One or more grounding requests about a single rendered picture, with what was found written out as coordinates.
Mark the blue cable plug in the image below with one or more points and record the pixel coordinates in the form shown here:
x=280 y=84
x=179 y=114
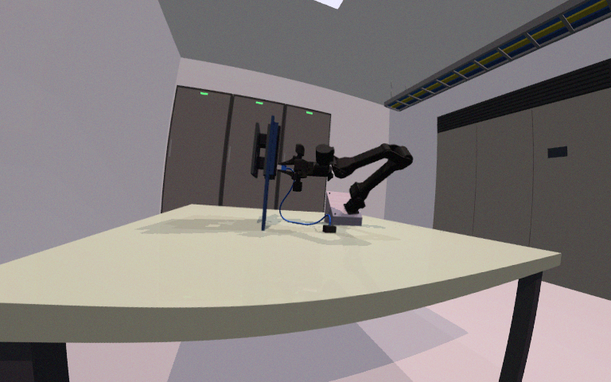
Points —
x=281 y=167

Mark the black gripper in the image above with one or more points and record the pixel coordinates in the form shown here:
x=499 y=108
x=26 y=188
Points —
x=297 y=185

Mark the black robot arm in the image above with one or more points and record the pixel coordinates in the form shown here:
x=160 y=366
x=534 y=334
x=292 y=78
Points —
x=398 y=157

